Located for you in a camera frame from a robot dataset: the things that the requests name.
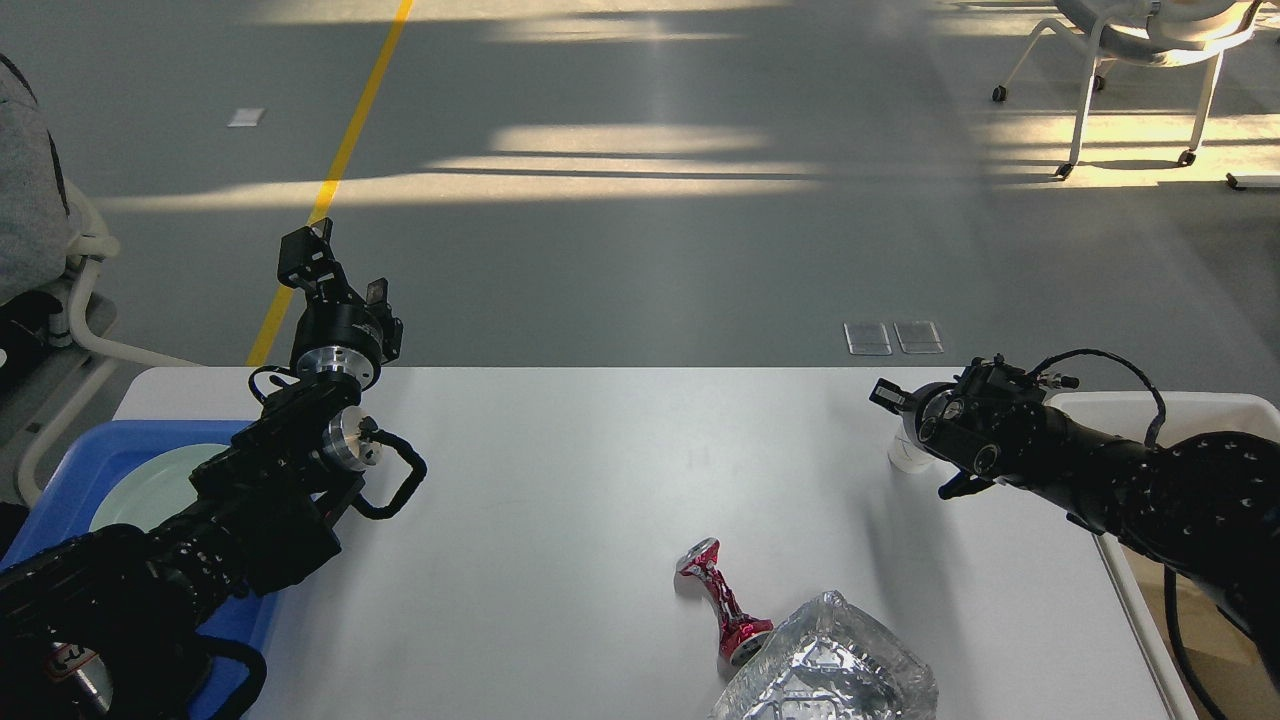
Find light green plate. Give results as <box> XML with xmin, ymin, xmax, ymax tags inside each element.
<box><xmin>90</xmin><ymin>443</ymin><xmax>229</xmax><ymax>532</ymax></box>

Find white plastic bin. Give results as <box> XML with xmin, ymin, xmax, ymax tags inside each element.
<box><xmin>1071</xmin><ymin>392</ymin><xmax>1277</xmax><ymax>719</ymax></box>

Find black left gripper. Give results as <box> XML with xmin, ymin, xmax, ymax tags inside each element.
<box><xmin>276</xmin><ymin>218</ymin><xmax>404</xmax><ymax>389</ymax></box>

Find blue plastic tray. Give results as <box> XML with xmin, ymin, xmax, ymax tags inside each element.
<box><xmin>3</xmin><ymin>419</ymin><xmax>276</xmax><ymax>719</ymax></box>

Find brown paper bag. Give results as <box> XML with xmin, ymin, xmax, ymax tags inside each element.
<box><xmin>1123</xmin><ymin>548</ymin><xmax>1260</xmax><ymax>685</ymax></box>

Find white chair left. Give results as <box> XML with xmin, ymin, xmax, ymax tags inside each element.
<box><xmin>3</xmin><ymin>58</ymin><xmax>184</xmax><ymax>507</ymax></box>

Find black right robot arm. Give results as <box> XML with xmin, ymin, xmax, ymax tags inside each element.
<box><xmin>870</xmin><ymin>355</ymin><xmax>1279</xmax><ymax>719</ymax></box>

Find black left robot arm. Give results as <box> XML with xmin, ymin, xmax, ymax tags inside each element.
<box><xmin>3</xmin><ymin>217</ymin><xmax>428</xmax><ymax>719</ymax></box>

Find left floor outlet plate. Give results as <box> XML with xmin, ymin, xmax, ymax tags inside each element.
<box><xmin>844</xmin><ymin>322</ymin><xmax>893</xmax><ymax>357</ymax></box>

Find crushed red soda can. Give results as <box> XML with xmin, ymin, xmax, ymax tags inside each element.
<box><xmin>675</xmin><ymin>536</ymin><xmax>774</xmax><ymax>667</ymax></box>

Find white chair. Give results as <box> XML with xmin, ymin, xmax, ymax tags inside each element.
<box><xmin>991</xmin><ymin>1</ymin><xmax>1262</xmax><ymax>181</ymax></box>
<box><xmin>3</xmin><ymin>58</ymin><xmax>184</xmax><ymax>507</ymax></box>

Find floor outlet plate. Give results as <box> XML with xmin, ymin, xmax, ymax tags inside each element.
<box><xmin>844</xmin><ymin>322</ymin><xmax>893</xmax><ymax>357</ymax></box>
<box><xmin>893</xmin><ymin>322</ymin><xmax>945</xmax><ymax>355</ymax></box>

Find aluminium foil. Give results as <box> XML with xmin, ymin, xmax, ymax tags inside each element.
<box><xmin>708</xmin><ymin>591</ymin><xmax>940</xmax><ymax>719</ymax></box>

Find white chair top right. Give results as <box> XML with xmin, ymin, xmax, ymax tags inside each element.
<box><xmin>991</xmin><ymin>1</ymin><xmax>1262</xmax><ymax>181</ymax></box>

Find right floor outlet plate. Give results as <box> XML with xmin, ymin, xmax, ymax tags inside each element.
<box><xmin>893</xmin><ymin>322</ymin><xmax>945</xmax><ymax>355</ymax></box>

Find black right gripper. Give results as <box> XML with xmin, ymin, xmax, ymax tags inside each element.
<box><xmin>869</xmin><ymin>378</ymin><xmax>956</xmax><ymax>456</ymax></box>

